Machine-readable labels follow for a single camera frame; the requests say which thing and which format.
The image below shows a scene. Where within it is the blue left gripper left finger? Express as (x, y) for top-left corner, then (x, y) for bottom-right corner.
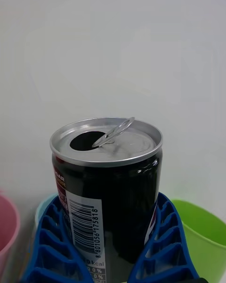
(20, 194), (95, 283)

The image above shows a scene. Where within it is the pink plastic bin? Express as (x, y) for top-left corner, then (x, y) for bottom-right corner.
(0, 190), (21, 265)

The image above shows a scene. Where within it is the pale blue plastic bin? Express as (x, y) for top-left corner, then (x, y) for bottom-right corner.
(34, 193), (59, 227)

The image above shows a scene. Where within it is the black drink can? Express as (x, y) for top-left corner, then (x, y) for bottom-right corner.
(49, 117), (163, 283)

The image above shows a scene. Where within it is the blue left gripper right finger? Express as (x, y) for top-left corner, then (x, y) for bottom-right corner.
(127, 191), (201, 283)

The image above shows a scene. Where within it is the green plastic bin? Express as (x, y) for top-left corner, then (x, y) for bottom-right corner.
(170, 199), (226, 282)

